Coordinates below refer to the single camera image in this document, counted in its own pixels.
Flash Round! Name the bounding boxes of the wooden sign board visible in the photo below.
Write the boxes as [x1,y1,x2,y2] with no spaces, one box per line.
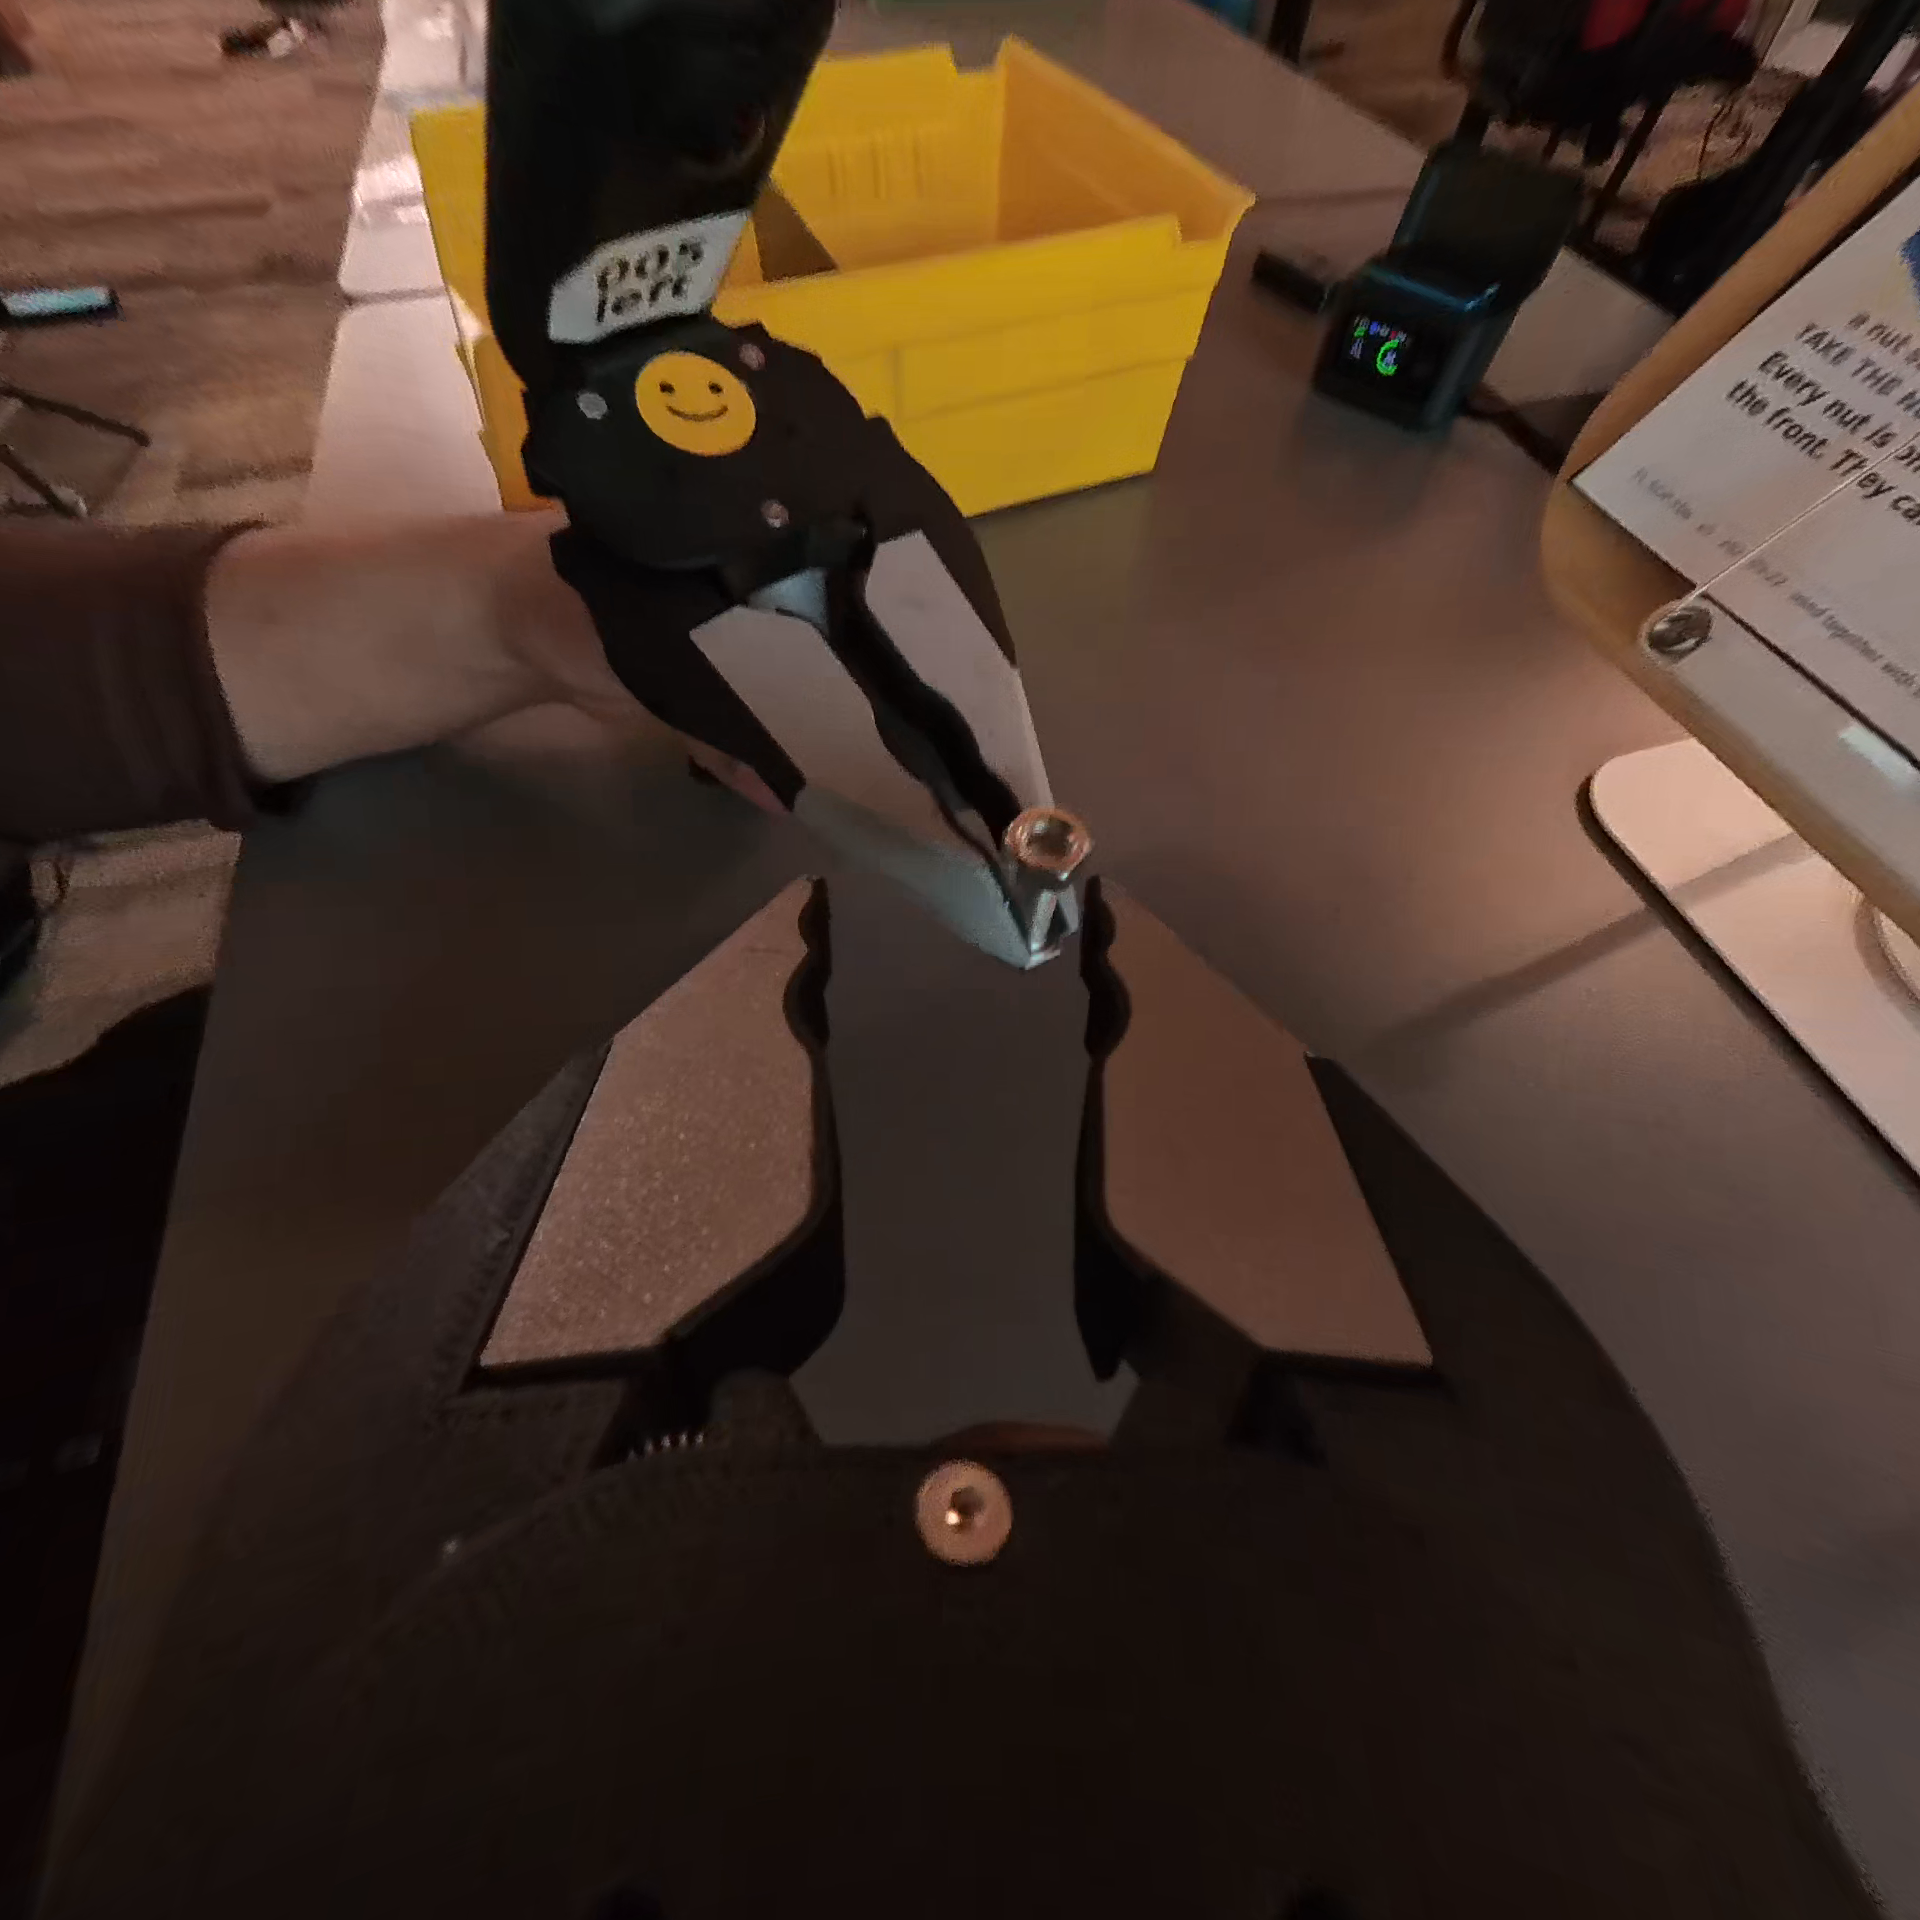
[1540,92,1920,902]

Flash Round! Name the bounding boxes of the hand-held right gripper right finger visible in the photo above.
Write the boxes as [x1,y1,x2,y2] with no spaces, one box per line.
[1069,875,1436,1385]

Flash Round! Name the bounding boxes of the yellow plastic bin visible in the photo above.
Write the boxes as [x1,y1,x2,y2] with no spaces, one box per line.
[407,31,1259,514]

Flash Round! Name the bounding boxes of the person's left hand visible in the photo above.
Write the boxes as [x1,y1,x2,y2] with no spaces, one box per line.
[376,510,795,820]

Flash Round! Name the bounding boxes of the white monitor stand base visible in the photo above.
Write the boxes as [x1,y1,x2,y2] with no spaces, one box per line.
[1585,735,1920,1178]

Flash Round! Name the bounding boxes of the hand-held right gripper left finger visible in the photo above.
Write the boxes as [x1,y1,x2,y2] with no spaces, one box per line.
[476,875,850,1397]

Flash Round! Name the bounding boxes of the silver hex nut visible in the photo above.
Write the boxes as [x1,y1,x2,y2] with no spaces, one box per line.
[1001,806,1090,897]

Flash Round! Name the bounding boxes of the black device with display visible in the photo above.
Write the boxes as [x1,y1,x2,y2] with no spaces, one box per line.
[1313,140,1592,436]

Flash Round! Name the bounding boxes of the white instruction sheet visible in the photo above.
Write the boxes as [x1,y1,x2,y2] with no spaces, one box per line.
[1567,209,1920,708]

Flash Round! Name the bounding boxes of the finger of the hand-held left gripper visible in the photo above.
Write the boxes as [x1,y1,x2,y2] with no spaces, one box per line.
[868,523,1061,826]
[690,573,1074,974]

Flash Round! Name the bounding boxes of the person's torso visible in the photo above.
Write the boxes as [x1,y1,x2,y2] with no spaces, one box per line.
[0,984,212,1920]

